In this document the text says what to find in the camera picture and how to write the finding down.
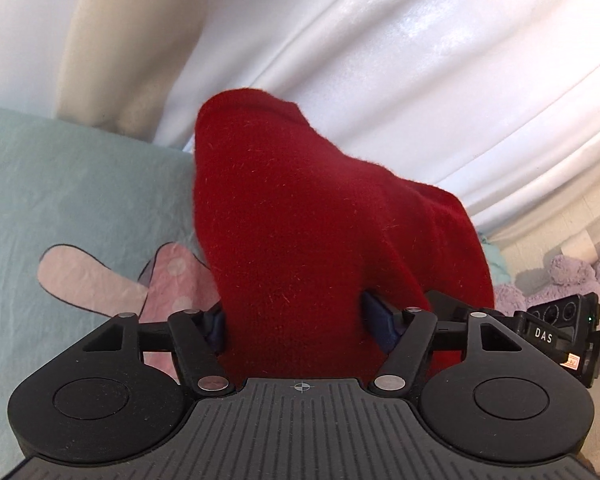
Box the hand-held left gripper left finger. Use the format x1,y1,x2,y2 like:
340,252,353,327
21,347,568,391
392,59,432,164
82,309,232,395

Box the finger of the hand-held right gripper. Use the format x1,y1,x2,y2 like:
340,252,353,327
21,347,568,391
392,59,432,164
424,289,517,324

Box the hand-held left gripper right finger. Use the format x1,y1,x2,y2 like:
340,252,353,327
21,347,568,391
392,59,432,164
362,292,527,392

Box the red knitted garment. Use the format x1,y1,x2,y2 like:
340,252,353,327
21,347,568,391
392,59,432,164
193,88,496,382

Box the purple plush toy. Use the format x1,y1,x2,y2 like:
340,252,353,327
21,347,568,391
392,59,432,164
494,234,600,346

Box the light teal fluffy cloth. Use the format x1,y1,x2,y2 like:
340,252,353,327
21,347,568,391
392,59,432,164
478,232,512,286

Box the teal bed sheet pink print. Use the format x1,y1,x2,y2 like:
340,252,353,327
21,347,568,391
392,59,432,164
0,105,231,480

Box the beige curtain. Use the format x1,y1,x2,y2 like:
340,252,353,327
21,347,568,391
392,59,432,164
54,0,209,152

